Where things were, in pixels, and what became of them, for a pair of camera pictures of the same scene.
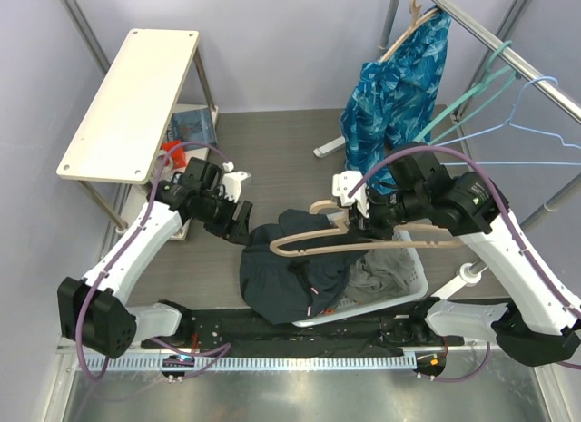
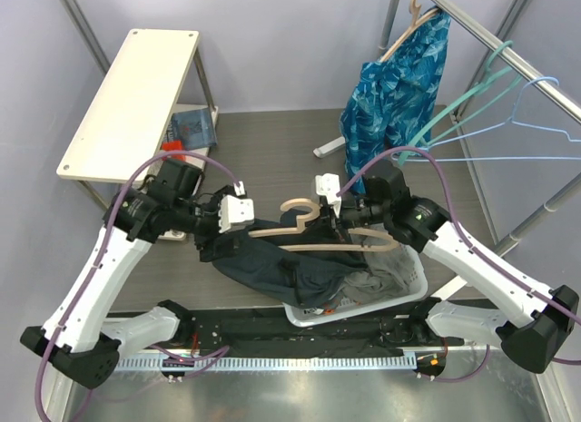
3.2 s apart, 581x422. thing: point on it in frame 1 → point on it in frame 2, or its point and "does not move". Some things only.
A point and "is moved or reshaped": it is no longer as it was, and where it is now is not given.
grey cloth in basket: [379, 274] does not move
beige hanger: [280, 250] is moved or reshaped
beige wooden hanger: [414, 10] does not move
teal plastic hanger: [467, 96] does not move
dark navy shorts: [294, 289] is moved or reshaped
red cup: [178, 155] does not move
